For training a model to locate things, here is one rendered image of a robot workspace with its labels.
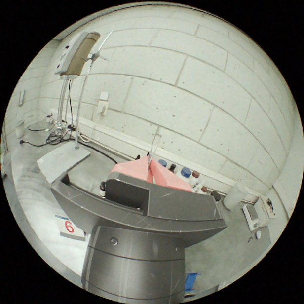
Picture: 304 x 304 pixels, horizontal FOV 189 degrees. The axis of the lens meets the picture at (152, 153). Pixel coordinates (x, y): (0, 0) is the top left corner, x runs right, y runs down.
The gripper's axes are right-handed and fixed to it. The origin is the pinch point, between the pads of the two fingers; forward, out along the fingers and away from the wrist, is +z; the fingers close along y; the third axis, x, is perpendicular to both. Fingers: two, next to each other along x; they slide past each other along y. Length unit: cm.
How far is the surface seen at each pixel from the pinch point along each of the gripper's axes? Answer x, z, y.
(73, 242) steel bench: 26.4, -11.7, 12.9
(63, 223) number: 23.8, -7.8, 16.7
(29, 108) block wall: 22, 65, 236
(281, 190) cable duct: -9, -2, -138
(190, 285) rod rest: 25.0, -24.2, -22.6
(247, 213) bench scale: 23, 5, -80
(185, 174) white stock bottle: 14.2, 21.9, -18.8
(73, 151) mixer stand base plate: 26, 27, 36
